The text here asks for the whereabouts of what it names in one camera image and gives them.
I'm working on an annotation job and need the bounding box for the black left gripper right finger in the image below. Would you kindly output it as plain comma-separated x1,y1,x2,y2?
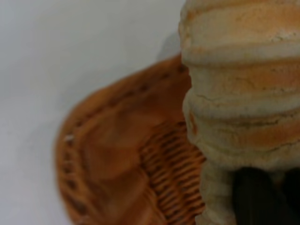
283,168,300,225

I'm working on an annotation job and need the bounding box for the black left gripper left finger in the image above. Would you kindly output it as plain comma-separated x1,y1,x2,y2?
231,166,283,225

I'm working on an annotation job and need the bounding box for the ridged orange striped bread roll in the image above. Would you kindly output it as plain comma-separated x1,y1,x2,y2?
179,0,300,225

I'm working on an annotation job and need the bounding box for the rectangular woven wicker basket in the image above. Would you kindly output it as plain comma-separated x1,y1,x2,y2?
54,53,207,225

